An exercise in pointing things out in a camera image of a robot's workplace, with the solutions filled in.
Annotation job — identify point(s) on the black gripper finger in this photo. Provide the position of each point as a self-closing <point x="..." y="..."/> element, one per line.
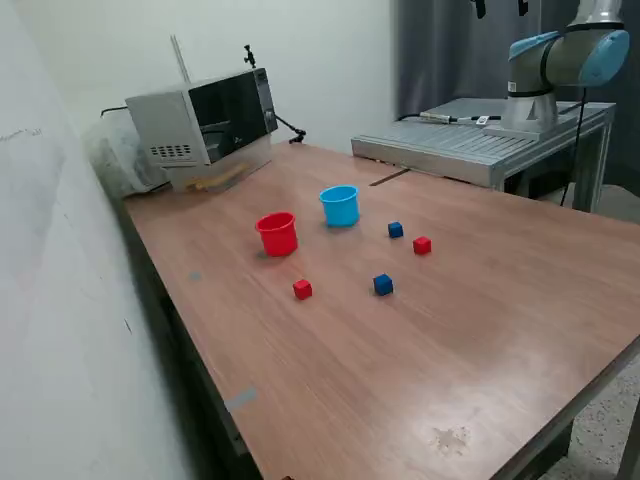
<point x="479" y="7"/>
<point x="523" y="6"/>

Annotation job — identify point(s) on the red cube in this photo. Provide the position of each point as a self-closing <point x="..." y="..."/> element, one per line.
<point x="302" y="290"/>
<point x="422" y="246"/>

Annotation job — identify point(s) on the blue cube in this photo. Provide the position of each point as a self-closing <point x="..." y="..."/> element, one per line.
<point x="395" y="230"/>
<point x="383" y="285"/>

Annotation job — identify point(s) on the grey metal robot base table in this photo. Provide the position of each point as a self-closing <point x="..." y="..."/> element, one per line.
<point x="450" y="145"/>

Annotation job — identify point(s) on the grey blue UR5e robot arm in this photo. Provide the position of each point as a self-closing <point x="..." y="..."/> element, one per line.
<point x="565" y="60"/>

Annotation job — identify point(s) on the blue plastic cup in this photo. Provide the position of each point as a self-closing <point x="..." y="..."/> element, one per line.
<point x="341" y="212"/>

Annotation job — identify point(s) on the thin white rod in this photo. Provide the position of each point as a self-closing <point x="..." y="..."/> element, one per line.
<point x="180" y="57"/>

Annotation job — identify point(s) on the red plastic cup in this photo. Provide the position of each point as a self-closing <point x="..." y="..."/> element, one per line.
<point x="277" y="240"/>

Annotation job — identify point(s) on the pale wooden stick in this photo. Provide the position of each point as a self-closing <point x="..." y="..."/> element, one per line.
<point x="217" y="178"/>

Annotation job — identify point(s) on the grey tape square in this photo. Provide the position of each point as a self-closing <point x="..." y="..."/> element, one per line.
<point x="260" y="255"/>

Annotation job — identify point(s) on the silver microwave oven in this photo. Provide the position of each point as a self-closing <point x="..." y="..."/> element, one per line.
<point x="160" y="120"/>

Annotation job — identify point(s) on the grey translucent plastic bag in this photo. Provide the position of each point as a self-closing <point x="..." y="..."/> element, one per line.
<point x="112" y="160"/>

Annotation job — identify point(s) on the small black camera mount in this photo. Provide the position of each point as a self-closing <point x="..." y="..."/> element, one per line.
<point x="249" y="55"/>

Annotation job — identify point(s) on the dark metal table frame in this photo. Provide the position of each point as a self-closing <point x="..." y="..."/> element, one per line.
<point x="555" y="445"/>

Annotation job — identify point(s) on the grey metal table bracket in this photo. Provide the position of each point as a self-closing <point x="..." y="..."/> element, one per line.
<point x="235" y="430"/>

